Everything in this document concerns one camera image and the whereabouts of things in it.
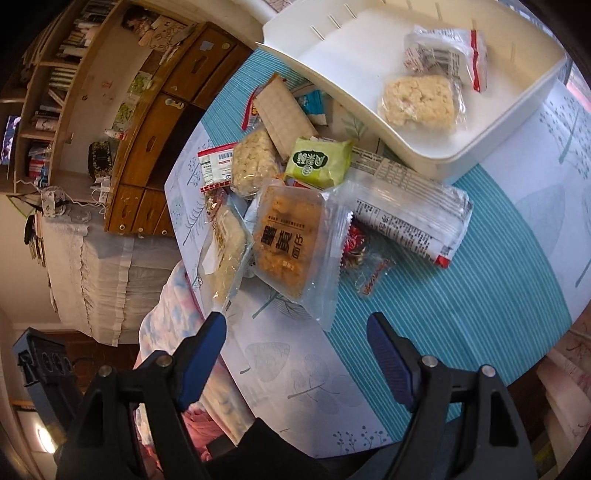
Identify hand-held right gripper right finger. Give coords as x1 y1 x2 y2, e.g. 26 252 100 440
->
366 311 539 480

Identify dark box with round holes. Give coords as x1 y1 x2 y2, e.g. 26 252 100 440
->
11 327 88 430

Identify white red-edged snack packet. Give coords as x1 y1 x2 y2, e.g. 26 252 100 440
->
403 25 489 93
198 142 238 192

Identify white plastic bin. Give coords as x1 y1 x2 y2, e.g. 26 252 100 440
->
256 0 568 181

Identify brown cracker packet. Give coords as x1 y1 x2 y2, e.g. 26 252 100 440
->
253 74 319 160

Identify pink cushion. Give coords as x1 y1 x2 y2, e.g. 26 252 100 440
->
182 404 236 462

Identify clear puffed rice packet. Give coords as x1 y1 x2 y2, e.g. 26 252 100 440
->
378 74 468 136
229 129 283 198

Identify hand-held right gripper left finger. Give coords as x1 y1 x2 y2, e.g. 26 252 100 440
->
55 311 227 480

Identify white patterned bag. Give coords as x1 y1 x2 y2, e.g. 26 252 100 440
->
39 185 68 217

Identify green snack packet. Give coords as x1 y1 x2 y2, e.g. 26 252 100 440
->
284 136 355 190

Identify pastel floral blanket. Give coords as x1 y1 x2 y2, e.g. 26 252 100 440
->
134 258 259 444

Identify rows of books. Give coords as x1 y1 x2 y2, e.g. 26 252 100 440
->
23 0 121 93

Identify small shiny red wrapper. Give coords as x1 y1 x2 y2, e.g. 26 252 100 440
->
203 187 232 222

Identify wooden desk with drawers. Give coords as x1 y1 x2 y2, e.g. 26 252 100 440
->
104 21 241 238

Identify clear pale cake packet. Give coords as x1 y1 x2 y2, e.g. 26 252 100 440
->
198 200 254 315

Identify small blue snack packet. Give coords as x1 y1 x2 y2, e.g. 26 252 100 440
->
295 90 329 127

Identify small screen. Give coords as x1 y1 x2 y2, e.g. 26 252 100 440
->
0 115 21 166

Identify cardboard box with drawings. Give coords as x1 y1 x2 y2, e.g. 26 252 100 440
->
139 14 195 51

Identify wooden bookshelf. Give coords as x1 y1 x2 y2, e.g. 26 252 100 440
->
0 0 158 204

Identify white power strip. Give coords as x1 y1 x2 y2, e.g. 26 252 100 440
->
90 173 114 204

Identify red orange snack package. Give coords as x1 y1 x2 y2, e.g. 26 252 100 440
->
344 152 474 269

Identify white lace cloth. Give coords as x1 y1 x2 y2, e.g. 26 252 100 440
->
34 212 178 347

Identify clear red candy packet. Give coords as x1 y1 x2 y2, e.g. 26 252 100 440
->
339 224 398 301

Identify orange pastry packet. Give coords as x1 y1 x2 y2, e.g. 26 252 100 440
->
249 181 355 333

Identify black floral case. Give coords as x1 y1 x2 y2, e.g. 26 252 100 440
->
88 141 114 178

